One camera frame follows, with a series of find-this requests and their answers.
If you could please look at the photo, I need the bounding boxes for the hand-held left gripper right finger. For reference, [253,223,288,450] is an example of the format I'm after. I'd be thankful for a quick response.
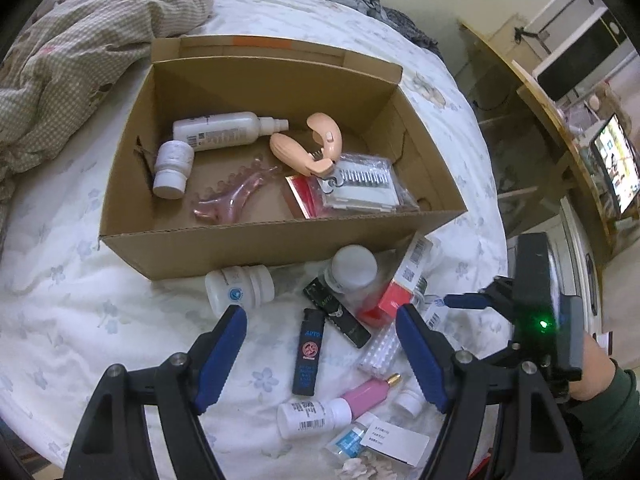
[395,304,583,480]

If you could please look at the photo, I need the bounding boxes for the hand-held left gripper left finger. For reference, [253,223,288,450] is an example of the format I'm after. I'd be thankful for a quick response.
[64,305,248,480]

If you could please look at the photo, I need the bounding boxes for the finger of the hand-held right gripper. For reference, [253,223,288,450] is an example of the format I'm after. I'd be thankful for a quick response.
[442,275,518,322]

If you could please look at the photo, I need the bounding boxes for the pink perfume bottle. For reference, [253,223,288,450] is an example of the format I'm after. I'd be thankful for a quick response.
[345,372,401,421]

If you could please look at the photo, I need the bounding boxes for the brown cardboard box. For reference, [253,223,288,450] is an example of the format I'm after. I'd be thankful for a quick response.
[98,35,468,281]

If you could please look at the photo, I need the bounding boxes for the clear zip bag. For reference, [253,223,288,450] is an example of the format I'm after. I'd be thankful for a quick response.
[285,152,420,218]

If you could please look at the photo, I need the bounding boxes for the pink translucent hair clip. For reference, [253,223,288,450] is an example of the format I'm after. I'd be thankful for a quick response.
[194,160,281,223]

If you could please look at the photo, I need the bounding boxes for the false eyelash box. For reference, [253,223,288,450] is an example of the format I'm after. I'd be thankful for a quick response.
[320,157,401,211]

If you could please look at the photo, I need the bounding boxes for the small white bottle striped label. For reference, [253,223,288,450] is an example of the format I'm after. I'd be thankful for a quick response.
[152,140,196,199]

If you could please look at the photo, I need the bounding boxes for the peach hand grip exerciser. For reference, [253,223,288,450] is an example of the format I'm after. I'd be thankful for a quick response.
[270,112,346,191]

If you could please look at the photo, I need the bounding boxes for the large white spray bottle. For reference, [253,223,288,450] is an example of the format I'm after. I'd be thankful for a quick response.
[172,111,290,153]

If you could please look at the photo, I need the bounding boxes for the person's right forearm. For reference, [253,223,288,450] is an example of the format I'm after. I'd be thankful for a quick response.
[565,360,640,480]

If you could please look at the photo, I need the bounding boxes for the person's right hand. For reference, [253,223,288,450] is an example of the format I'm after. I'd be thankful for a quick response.
[570,335,620,402]

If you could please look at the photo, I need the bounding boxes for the white bottle red logo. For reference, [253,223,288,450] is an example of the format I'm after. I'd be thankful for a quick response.
[417,292,453,333]

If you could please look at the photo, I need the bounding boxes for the white pill blister pack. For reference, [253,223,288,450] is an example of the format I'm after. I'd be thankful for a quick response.
[359,330,403,375]

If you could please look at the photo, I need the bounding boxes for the small red box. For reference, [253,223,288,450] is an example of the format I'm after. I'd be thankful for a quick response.
[360,280,418,328]

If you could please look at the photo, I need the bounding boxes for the white pill bottle blue logo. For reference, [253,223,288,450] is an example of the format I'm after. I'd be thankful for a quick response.
[205,265,276,318]

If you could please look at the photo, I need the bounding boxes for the black lighter red logo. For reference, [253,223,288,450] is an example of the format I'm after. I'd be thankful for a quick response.
[291,308,326,396]

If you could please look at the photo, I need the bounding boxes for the small white paper box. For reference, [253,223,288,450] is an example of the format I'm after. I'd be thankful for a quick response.
[357,411,431,467]

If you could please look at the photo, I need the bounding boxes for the black lighter green print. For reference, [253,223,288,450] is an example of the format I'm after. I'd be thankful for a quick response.
[303,277,372,348]

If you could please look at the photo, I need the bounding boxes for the white bottle barcode label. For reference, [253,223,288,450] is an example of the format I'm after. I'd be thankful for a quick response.
[276,397,353,440]

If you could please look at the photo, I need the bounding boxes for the clear jar white lid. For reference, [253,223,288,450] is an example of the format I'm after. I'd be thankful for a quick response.
[325,245,378,293]

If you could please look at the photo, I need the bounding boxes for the clear bottle blue label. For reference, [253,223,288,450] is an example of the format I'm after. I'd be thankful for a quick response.
[324,422,371,461]

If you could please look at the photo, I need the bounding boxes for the pile of white seashells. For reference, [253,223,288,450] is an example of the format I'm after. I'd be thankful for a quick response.
[340,452,401,480]

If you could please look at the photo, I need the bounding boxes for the lit laptop screen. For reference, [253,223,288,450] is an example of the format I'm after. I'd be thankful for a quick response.
[590,112,640,218]

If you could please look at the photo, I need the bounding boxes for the wooden desk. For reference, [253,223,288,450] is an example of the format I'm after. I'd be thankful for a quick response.
[457,17,640,256]

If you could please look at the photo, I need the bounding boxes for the grey patterned clothes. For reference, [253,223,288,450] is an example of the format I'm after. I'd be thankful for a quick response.
[345,0,443,58]

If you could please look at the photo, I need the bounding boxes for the checkered quilt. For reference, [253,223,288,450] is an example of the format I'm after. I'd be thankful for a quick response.
[0,0,216,211]

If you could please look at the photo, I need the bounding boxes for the black monitor white frame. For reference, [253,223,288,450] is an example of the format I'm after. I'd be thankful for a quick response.
[532,7,623,106]

